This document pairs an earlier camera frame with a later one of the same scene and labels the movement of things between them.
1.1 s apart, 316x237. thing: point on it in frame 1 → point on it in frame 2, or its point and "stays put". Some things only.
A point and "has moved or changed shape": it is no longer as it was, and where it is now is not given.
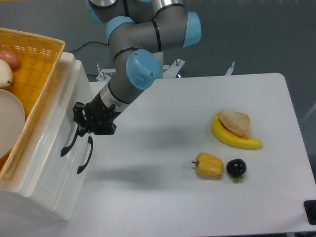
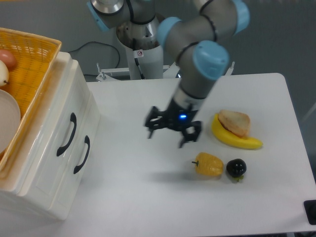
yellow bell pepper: x=208 y=164 stays put
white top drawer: x=44 y=182 has moved or changed shape
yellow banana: x=234 y=140 stays put
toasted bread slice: x=237 y=123 stays put
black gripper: x=98 y=118 → x=177 y=118
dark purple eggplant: x=236 y=168 stays put
